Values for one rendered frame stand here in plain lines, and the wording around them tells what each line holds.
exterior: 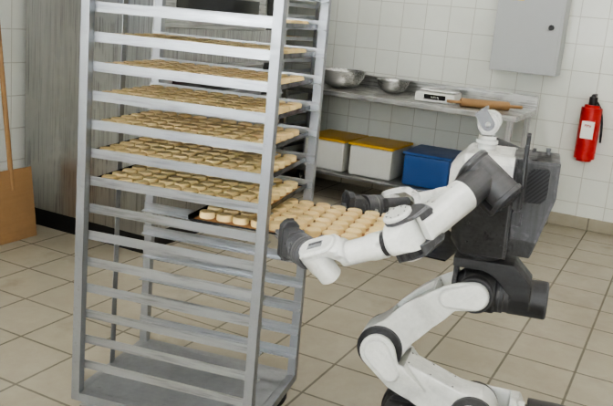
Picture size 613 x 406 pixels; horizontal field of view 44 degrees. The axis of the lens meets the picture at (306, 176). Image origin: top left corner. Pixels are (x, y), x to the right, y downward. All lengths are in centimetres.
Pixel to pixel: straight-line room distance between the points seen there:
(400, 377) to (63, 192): 290
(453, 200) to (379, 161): 397
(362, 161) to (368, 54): 107
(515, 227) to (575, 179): 399
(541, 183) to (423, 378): 72
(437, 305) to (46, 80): 311
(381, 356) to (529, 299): 48
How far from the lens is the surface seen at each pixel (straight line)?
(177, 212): 285
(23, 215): 477
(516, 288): 231
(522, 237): 223
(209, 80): 225
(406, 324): 240
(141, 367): 289
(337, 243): 198
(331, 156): 607
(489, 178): 202
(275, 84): 214
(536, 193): 220
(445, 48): 635
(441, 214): 193
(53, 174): 484
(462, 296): 230
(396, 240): 191
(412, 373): 246
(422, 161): 578
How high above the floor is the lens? 145
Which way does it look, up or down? 12 degrees down
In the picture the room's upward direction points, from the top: 5 degrees clockwise
